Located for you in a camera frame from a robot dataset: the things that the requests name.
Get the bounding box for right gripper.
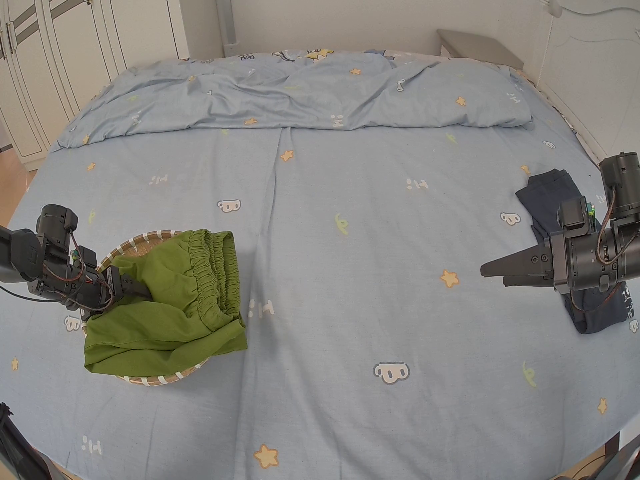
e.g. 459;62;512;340
480;232;629;294

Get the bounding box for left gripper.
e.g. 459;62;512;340
60;266;152;314

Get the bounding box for green shorts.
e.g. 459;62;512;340
83;228;249;378

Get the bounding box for round woven basket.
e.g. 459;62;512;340
92;228;213;388

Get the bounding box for dark blue garment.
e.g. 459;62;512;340
516;168;636;335

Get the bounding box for grey bedside table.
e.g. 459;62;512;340
436;29;523;66

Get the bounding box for white wardrobe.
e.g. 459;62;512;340
0;0;191;171

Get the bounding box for pale blue quilt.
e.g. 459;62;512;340
55;48;535;151

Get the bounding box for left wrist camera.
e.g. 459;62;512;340
69;247;99;274

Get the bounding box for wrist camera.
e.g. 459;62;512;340
558;196;597;239
69;247;99;274

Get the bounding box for black cable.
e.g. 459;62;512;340
570;268;628;314

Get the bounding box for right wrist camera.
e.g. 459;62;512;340
558;196;597;239

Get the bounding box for white cord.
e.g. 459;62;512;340
537;15;554;89

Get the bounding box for grey wall pipe cover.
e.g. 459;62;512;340
212;0;241;55

